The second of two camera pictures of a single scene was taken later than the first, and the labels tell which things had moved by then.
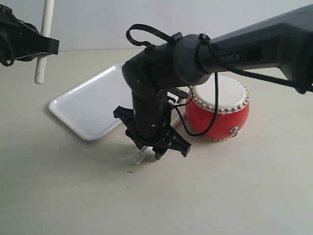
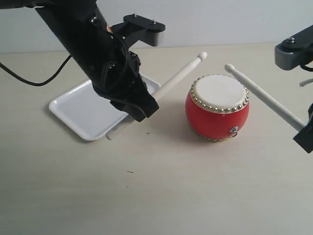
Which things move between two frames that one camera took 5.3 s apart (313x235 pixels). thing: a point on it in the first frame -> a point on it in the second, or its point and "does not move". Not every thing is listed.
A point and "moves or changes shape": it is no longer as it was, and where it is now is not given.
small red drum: (233, 107) does not move
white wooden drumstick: (145, 152) -> (264, 98)
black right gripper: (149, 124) -> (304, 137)
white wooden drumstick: (40, 68) moves or changes shape
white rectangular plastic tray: (88, 108) does not move
